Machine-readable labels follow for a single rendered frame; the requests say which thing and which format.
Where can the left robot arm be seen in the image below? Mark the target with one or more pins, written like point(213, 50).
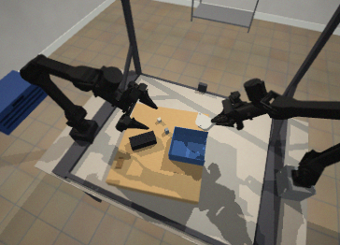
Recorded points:
point(284, 107)

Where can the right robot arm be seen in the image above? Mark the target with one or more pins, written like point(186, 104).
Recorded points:
point(109, 79)

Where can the blue open tray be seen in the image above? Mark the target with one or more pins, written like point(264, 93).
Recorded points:
point(188, 146)

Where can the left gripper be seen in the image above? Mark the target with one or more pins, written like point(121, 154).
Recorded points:
point(242, 113)

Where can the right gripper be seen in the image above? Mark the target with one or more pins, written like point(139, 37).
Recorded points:
point(125, 120)

